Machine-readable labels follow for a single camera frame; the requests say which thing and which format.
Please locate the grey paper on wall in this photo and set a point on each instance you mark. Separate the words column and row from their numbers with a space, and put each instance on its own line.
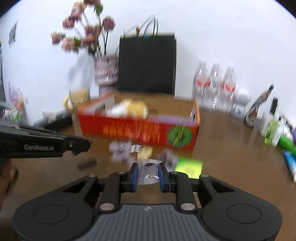
column 13, row 33

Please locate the purple cloth pouch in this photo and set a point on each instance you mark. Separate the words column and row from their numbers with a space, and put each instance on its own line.
column 178, row 120

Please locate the green spray bottle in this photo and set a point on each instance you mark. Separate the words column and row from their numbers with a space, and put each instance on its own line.
column 272, row 132

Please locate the red cardboard box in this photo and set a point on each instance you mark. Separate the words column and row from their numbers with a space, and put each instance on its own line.
column 138, row 132

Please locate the small white bottle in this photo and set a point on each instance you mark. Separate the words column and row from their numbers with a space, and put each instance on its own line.
column 285, row 132

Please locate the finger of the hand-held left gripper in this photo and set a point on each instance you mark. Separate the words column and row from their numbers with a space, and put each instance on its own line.
column 76, row 144
column 41, row 130

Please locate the green box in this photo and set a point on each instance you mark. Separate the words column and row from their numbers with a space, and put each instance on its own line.
column 288, row 142

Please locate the black paper bag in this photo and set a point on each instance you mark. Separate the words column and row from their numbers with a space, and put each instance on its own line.
column 146, row 64

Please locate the white and yellow plush hamster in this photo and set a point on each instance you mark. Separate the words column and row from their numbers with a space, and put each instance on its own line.
column 129, row 107

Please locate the black charger case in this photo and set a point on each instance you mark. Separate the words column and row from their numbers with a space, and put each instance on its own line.
column 55, row 120

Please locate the clear glass cup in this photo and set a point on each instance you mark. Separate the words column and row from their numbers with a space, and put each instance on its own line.
column 79, row 97

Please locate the blue and white tube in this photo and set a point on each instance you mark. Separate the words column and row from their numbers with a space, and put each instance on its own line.
column 291, row 164

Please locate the white robot-shaped speaker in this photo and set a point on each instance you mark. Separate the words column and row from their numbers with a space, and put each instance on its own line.
column 241, row 99

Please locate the clear water bottle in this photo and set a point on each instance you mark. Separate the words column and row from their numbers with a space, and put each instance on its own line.
column 200, row 83
column 229, row 90
column 215, row 88

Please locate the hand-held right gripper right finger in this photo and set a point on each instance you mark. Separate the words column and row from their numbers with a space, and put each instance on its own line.
column 161, row 178

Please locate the dried pink flowers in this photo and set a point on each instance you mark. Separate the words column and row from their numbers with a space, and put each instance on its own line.
column 90, row 32

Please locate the wooden desktop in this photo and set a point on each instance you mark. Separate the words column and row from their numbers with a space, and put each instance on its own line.
column 231, row 150

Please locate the white candy packet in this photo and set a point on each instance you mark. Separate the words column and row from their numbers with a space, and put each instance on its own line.
column 149, row 172

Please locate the purple ceramic vase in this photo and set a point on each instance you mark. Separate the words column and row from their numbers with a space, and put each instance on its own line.
column 105, row 74

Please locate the beige snack packet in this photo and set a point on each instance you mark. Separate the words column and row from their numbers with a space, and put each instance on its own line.
column 145, row 153

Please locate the clear bag of colourful packets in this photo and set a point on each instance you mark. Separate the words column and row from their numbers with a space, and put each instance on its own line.
column 16, row 104

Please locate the person's left hand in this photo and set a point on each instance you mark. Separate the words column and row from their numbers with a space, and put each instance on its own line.
column 9, row 178

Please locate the yellow mug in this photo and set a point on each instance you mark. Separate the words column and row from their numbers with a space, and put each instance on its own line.
column 66, row 103

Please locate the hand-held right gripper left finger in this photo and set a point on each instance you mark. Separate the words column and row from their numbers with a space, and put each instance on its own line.
column 134, row 178

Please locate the yellow-green sticky note pad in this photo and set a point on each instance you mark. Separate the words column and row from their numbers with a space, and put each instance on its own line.
column 189, row 165

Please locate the white jar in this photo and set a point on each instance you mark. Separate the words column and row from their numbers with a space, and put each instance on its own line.
column 266, row 122

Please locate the small purple gift bag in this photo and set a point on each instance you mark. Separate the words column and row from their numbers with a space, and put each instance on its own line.
column 294, row 134

